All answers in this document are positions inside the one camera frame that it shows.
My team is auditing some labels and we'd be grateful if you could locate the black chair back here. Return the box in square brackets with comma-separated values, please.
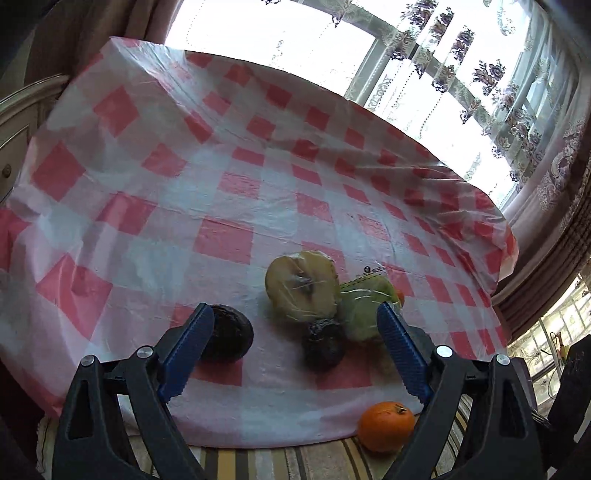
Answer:
[547, 336, 591, 480]

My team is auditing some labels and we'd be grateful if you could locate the dark wrinkled avocado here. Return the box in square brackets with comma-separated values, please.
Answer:
[302, 318, 347, 371]
[201, 304, 254, 363]

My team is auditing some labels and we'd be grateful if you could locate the glass side table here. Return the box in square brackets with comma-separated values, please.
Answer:
[538, 318, 571, 398]

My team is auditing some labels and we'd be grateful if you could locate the red white checked tablecloth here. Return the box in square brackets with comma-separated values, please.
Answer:
[0, 37, 520, 448]

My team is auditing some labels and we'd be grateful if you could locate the plastic-wrapped half apple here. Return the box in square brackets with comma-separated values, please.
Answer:
[265, 250, 341, 323]

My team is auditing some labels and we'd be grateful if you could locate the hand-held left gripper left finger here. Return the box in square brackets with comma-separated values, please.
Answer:
[52, 302, 215, 480]

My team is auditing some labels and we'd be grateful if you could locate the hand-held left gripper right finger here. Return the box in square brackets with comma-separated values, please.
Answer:
[376, 301, 546, 480]

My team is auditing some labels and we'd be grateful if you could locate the brown patterned curtain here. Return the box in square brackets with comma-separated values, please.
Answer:
[492, 106, 591, 333]
[25, 0, 185, 88]

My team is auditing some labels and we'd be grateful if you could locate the sheer floral lace curtain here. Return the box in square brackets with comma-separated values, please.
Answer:
[259, 0, 580, 197]
[510, 274, 591, 365]

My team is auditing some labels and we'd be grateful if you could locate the striped woven blanket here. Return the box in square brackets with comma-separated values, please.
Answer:
[37, 392, 476, 480]

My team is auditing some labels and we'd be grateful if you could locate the window frame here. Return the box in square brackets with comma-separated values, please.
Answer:
[295, 0, 522, 195]

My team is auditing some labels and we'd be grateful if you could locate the plastic-wrapped green fruit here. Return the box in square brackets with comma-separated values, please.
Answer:
[338, 272, 400, 343]

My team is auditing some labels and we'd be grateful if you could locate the large orange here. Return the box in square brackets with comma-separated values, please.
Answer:
[357, 401, 416, 453]

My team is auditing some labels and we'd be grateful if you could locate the cream wooden cabinet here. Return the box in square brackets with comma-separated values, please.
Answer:
[0, 74, 70, 204]

